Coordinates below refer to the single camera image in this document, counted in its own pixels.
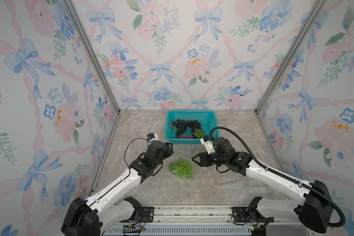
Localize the clear plastic clamshell container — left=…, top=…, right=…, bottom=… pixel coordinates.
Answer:
left=168, top=156, right=197, bottom=181

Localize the green grape bunch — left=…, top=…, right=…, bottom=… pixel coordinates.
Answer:
left=170, top=157, right=194, bottom=180

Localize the green grape leaf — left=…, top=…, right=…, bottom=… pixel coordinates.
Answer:
left=194, top=129, right=205, bottom=139

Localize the dark purple grape bunch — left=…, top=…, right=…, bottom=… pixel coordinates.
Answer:
left=171, top=119, right=203, bottom=137

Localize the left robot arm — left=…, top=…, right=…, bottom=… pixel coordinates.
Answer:
left=61, top=140, right=174, bottom=236

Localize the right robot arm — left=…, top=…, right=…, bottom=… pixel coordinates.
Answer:
left=192, top=137, right=334, bottom=234

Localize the red grape bunch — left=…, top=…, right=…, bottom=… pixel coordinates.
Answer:
left=177, top=134, right=197, bottom=139

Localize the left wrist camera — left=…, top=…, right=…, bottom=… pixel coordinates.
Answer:
left=147, top=133, right=158, bottom=142

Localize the black corrugated cable conduit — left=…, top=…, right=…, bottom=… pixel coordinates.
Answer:
left=210, top=126, right=346, bottom=228

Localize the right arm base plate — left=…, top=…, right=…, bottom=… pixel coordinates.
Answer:
left=231, top=206, right=274, bottom=224

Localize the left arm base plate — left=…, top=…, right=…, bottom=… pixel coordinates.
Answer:
left=120, top=206, right=154, bottom=223

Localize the aluminium front rail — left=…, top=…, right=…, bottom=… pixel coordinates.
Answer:
left=101, top=206, right=320, bottom=236

